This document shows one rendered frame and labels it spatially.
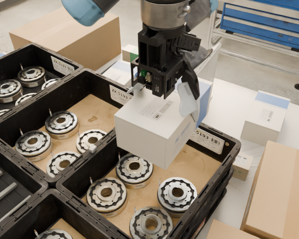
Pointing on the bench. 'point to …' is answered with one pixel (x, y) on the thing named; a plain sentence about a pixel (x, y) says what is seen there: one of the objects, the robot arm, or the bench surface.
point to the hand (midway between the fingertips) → (166, 107)
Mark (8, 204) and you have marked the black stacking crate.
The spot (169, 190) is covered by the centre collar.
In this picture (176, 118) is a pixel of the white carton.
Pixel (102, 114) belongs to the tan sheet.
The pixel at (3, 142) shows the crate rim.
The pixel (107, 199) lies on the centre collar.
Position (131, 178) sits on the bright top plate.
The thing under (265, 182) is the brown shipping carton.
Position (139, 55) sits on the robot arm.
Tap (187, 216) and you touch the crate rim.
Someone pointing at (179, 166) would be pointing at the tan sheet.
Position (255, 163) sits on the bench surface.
